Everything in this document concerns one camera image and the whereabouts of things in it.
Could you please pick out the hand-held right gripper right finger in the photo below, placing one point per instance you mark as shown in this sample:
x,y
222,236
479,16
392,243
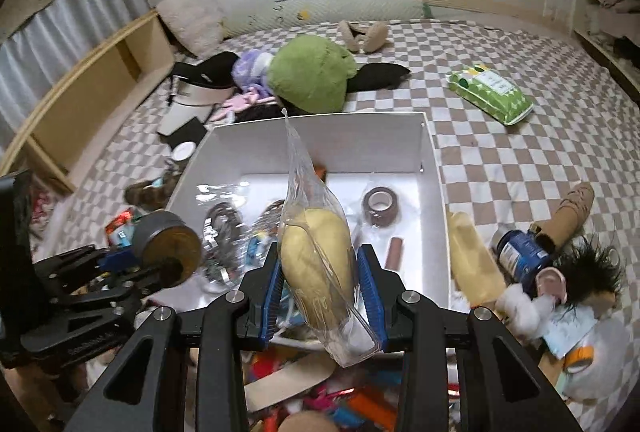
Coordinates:
x,y
374,307

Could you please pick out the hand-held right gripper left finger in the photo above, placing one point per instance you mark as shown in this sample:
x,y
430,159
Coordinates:
x,y
270,307

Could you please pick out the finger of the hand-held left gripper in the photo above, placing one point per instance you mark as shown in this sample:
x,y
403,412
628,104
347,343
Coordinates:
x,y
120,259
100,312

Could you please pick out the grey tape roll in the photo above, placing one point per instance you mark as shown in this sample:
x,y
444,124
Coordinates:
x,y
160,237

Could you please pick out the yellow sponge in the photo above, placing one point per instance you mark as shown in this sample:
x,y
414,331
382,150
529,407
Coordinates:
x,y
315,257

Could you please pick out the white cardboard box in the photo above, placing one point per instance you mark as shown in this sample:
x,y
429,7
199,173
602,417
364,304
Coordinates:
x,y
350,142

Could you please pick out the clear box with red print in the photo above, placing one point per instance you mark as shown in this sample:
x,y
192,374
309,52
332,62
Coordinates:
x,y
42,207

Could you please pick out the red white carton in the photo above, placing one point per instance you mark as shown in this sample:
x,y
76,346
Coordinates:
x,y
117,218

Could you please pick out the brown lipstick tube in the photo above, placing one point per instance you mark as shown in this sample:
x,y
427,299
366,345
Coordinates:
x,y
395,252

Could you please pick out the brown fur tail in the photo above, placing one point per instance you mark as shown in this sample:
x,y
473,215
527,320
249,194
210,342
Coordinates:
x,y
145,193

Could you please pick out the long pale wooden board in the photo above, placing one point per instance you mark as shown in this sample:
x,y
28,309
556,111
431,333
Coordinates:
x,y
285,382

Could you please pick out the clear crinkled plastic bag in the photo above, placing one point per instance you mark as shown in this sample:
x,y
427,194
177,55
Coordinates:
x,y
222,232

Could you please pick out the orange lighter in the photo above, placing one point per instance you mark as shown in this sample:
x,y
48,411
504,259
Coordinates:
x,y
370,404

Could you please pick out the brown patterned tape roll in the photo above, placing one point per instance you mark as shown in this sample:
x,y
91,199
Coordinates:
x,y
380,207

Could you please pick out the yellow translucent bottle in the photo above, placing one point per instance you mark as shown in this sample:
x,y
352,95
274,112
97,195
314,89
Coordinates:
x,y
470,257

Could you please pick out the jar with white lid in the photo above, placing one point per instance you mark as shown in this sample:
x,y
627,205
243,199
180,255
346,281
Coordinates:
x,y
182,152

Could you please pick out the black flat box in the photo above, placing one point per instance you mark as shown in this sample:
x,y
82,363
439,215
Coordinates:
x,y
187,132

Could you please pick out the brown leather wallet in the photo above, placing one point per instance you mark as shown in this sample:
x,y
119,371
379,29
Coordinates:
x,y
321,172

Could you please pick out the white fluffy toy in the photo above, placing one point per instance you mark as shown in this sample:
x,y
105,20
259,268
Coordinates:
x,y
520,309

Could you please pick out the blue labelled bottle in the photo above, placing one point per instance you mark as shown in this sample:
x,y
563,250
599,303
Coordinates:
x,y
520,252

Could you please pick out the wooden bedside shelf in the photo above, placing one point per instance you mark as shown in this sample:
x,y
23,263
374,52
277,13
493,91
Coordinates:
x,y
85,97

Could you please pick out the pale blue paper packet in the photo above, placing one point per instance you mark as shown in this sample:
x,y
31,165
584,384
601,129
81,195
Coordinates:
x,y
565,332

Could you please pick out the black fuzzy cloth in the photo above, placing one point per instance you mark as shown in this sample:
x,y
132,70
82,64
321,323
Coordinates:
x,y
257,112

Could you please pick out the pink plush bunny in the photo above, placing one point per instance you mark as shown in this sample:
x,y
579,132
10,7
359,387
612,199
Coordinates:
x,y
240,103

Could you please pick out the black fabric bag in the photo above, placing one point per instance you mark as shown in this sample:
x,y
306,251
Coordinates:
x,y
207,70

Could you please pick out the yellow tape roll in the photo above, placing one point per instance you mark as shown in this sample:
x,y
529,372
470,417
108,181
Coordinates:
x,y
577,358

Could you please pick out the tan plush boot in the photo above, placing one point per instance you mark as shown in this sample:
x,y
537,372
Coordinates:
x,y
570,212

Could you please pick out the black haired troll doll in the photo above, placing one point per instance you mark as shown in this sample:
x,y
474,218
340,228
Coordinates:
x,y
590,272

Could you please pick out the grey curtain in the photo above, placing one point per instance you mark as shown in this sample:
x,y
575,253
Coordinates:
x,y
65,22

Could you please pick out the green plush toy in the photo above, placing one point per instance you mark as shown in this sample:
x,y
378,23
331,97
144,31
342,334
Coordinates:
x,y
310,77

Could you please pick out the purple plush toy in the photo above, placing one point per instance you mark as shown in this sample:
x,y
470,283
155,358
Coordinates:
x,y
252,67

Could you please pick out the green tissue packet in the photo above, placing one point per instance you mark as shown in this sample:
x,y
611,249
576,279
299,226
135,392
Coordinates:
x,y
490,95

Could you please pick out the white fluffy pillow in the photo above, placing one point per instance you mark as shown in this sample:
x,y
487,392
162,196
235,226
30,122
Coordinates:
x,y
192,20

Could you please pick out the brown plush bear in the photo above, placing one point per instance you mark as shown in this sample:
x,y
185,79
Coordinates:
x,y
362,35

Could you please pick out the green bolster pillow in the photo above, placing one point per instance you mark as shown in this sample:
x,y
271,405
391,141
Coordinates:
x,y
350,7

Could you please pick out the black folded clothes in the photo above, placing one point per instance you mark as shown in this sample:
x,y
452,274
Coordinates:
x,y
625,47

